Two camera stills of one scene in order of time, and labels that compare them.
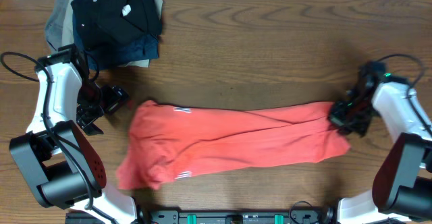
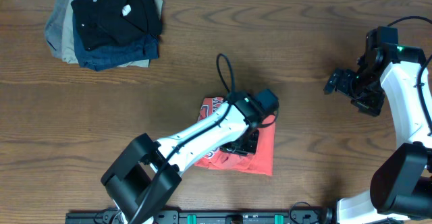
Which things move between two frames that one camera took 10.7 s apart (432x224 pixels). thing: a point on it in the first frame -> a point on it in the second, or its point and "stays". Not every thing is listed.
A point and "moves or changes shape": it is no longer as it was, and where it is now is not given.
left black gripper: [117, 97] -> [252, 148]
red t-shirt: [167, 142] moves or changes shape
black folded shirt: [120, 16] stays
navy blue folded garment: [140, 47] stays
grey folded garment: [53, 30] stays
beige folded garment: [67, 32] stays
